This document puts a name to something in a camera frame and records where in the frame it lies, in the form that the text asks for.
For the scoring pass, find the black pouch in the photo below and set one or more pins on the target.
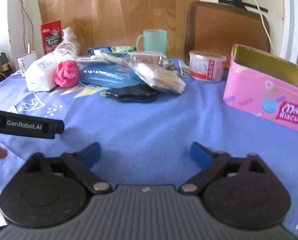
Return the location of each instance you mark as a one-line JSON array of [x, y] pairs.
[[131, 95]]

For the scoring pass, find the red printed carton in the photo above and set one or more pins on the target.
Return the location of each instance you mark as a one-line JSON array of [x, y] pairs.
[[51, 36]]

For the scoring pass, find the mint green mug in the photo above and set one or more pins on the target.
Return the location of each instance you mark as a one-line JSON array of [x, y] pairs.
[[154, 40]]

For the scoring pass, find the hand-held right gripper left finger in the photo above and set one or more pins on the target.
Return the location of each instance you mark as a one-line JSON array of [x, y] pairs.
[[92, 153]]

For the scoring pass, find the blue printed tablecloth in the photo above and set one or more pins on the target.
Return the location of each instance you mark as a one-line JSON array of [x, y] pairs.
[[149, 120]]

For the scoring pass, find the pink tin box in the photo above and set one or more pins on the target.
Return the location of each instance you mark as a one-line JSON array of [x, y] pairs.
[[254, 95]]

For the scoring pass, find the pink yarn ball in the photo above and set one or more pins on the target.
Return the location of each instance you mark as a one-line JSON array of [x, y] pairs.
[[66, 73]]

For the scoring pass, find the small white box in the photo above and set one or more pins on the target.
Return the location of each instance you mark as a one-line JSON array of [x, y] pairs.
[[25, 63]]

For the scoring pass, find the cotton swab packet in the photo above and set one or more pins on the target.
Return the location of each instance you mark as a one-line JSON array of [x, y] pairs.
[[159, 78]]

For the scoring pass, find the black tape cross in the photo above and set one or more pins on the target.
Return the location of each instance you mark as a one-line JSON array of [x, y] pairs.
[[241, 1]]

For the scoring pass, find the blue flat pack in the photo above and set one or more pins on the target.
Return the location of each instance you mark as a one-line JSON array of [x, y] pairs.
[[106, 75]]

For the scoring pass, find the round tub with red label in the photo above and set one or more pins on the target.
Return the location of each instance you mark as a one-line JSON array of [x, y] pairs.
[[206, 66]]

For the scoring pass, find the wooden board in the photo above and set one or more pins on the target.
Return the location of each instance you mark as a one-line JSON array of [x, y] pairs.
[[119, 12]]

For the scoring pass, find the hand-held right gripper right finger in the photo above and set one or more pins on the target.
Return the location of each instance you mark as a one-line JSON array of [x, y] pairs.
[[200, 155]]

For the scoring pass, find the clear plastic bag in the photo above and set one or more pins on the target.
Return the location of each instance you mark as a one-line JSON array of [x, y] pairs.
[[69, 38]]

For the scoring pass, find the clear packet with brown contents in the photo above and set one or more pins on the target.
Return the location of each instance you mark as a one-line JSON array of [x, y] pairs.
[[149, 58]]

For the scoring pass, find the white tissue pack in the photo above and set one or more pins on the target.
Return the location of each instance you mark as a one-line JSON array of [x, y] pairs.
[[41, 73]]

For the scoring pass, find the green and blue snack packet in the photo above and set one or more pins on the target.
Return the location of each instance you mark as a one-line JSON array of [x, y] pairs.
[[111, 49]]

